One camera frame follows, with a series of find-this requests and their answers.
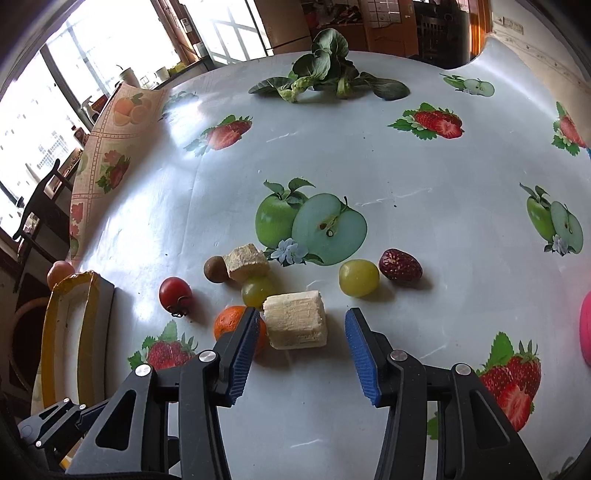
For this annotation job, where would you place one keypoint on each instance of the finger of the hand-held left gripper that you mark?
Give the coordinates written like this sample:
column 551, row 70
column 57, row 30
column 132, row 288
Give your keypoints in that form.
column 55, row 422

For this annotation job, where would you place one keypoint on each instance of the white foam tray yellow taped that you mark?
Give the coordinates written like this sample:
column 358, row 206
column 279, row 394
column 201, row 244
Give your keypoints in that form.
column 69, row 323

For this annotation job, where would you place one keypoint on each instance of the white spray bottle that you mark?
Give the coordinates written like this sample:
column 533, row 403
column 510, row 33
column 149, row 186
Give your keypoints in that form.
column 87, row 110

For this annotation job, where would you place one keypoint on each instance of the white thermos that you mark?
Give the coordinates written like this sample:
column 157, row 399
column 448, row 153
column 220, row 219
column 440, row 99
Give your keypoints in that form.
column 129, row 78

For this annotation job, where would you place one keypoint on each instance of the tangerine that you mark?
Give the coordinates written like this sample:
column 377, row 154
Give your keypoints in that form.
column 231, row 323

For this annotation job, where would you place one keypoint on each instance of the pink object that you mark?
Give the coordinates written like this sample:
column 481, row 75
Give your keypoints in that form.
column 586, row 327

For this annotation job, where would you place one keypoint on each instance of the dark wooden chair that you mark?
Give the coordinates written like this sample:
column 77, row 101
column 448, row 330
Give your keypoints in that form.
column 46, row 182

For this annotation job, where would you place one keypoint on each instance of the red apple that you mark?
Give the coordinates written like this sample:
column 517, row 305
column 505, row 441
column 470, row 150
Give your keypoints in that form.
column 60, row 272

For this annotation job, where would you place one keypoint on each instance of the brown longan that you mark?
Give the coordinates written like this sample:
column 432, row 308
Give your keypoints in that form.
column 215, row 269

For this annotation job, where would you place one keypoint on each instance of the small peeled sugarcane piece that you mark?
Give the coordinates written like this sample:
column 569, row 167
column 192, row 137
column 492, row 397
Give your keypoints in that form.
column 244, row 262

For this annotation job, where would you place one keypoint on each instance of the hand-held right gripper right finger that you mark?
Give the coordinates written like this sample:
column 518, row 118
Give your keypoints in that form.
column 362, row 355

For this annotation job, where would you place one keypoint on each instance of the large peeled sugarcane piece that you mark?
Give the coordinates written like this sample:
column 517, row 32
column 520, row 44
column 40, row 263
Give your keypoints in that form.
column 298, row 321

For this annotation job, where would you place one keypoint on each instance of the cherry tomato with stem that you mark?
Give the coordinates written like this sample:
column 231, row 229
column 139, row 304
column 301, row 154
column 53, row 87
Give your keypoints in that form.
column 175, row 293

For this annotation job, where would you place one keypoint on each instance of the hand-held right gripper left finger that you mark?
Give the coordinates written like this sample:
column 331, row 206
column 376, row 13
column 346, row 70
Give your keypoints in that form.
column 242, row 355

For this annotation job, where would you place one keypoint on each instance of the brown cabinet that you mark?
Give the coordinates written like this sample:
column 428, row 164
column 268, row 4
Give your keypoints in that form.
column 286, row 23

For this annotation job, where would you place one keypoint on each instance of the hula hoop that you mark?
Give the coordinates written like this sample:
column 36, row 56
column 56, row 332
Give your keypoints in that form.
column 32, row 302

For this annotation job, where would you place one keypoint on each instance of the green grape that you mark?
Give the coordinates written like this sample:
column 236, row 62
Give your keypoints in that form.
column 256, row 291
column 359, row 277

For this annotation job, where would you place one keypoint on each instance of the dried red date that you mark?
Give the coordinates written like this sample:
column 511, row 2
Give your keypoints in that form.
column 400, row 265

